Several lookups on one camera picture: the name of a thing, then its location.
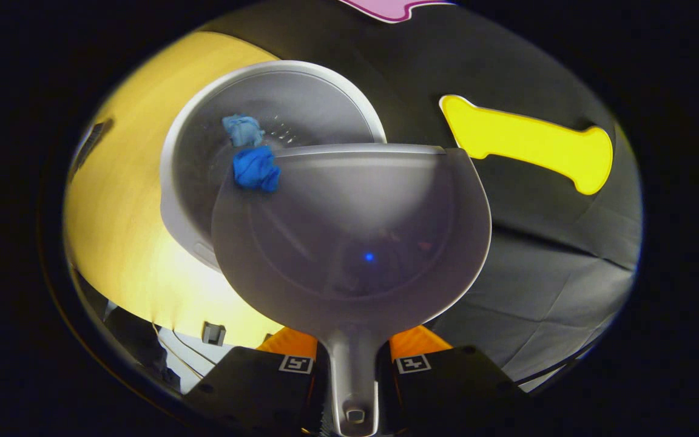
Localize dark blue paper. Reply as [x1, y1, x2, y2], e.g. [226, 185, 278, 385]
[232, 146, 282, 194]

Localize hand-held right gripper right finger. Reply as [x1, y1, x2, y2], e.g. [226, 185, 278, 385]
[380, 325, 535, 436]

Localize grey plastic dustpan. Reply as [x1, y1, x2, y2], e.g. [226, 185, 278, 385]
[211, 143, 493, 437]

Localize black backdrop cloth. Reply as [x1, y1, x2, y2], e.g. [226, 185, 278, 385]
[198, 0, 644, 389]

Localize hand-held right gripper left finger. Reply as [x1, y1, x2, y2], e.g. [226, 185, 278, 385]
[181, 327, 326, 436]

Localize white ribbed garbage bin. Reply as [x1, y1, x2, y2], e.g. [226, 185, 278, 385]
[160, 59, 387, 272]

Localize yellow wooden desktop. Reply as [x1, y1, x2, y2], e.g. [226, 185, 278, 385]
[63, 32, 286, 350]

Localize light blue paper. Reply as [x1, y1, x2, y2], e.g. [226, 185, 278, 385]
[222, 114, 265, 147]

